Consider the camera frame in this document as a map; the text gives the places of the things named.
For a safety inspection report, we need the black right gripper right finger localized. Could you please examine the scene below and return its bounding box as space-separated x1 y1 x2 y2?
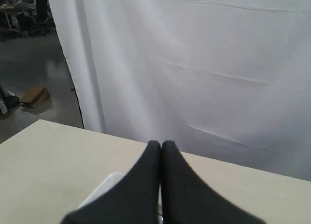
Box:
161 141 264 224

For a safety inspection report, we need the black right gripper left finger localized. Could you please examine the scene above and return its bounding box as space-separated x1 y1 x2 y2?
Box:
62 140 161 224

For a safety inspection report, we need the white backdrop curtain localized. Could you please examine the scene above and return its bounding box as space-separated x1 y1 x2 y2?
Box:
49 0 311 180

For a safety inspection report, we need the brown cardboard box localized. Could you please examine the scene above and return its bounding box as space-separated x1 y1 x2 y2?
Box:
19 85 50 108

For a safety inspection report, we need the dark object at floor edge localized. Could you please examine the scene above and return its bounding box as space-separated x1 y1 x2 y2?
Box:
0 86 19 115

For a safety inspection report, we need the black office chair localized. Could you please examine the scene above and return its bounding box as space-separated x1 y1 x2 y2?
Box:
29 0 56 35

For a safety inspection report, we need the seated person in background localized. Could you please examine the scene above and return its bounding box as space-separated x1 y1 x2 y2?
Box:
13 0 35 35

